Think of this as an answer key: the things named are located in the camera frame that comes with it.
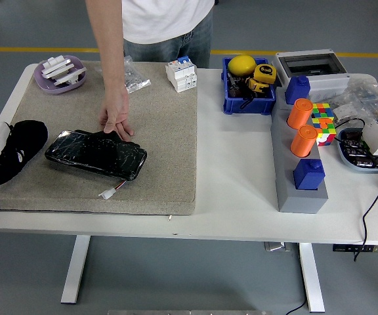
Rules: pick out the orange cylinder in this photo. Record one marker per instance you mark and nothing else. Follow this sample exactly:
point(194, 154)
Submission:
point(299, 115)
point(302, 141)

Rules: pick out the white circuit breaker blue switch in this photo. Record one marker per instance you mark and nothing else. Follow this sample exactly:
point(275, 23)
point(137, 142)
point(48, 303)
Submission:
point(180, 77)

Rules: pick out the clear bags of parts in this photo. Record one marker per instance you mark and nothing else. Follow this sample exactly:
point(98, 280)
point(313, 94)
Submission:
point(369, 98)

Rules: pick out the yellow lemon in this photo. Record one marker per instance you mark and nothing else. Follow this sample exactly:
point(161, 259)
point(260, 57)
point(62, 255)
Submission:
point(241, 65)

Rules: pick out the person's right forearm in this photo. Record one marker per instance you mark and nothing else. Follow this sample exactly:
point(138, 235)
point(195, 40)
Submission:
point(112, 62)

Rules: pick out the yellow and black tool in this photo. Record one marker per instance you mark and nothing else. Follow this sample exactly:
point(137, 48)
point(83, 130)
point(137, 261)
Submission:
point(256, 85)

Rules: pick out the light blue tray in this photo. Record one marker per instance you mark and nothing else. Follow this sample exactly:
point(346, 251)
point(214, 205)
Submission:
point(346, 160)

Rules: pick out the blue plastic bin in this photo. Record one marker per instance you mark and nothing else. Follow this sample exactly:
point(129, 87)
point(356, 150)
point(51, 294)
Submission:
point(248, 106)

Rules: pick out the grey white distribution box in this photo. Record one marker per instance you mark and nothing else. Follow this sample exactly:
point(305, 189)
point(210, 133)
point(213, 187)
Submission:
point(327, 80)

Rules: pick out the person's right hand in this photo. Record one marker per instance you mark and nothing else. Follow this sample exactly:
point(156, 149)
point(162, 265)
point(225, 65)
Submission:
point(115, 108)

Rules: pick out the colourful puzzle cube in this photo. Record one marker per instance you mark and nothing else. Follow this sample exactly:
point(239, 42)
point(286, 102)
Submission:
point(325, 126)

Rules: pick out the black table control panel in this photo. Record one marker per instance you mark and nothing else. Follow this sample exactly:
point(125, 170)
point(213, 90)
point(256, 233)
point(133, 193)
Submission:
point(359, 248)

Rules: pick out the black cracked glass panel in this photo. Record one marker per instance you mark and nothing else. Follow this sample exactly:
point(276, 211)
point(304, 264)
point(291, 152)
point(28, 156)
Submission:
point(94, 154)

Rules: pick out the dark brown item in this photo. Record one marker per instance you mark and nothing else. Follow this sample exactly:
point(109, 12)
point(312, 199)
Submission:
point(235, 92)

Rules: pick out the yellow tape measure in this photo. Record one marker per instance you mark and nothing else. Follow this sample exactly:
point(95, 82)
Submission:
point(265, 73)

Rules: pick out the grey shape sorter base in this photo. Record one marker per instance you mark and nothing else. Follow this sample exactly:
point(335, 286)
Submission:
point(294, 200)

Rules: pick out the black electronic modules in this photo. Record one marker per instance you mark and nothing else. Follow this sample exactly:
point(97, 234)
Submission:
point(354, 147)

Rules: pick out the grey box under table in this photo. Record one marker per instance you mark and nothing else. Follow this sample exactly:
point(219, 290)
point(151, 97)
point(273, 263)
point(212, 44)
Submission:
point(276, 246)

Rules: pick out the person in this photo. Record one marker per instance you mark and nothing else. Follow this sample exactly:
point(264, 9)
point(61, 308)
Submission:
point(162, 19)

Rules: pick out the clear bag of screws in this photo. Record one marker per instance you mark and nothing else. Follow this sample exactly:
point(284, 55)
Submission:
point(136, 82)

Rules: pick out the white table leg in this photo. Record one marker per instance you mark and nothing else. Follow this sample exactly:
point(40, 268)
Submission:
point(312, 279)
point(74, 269)

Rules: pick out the blue block with knob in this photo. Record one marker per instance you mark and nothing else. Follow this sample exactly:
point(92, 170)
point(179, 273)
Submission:
point(307, 177)
point(295, 90)

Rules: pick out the purple tray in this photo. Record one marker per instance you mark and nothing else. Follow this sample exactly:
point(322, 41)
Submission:
point(43, 83)

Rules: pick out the white plastic clip part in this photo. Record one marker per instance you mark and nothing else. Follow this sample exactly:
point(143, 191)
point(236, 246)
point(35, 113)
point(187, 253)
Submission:
point(56, 65)
point(72, 76)

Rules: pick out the grey-brown mat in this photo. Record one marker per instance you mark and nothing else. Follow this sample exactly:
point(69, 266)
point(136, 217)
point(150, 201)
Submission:
point(162, 131)

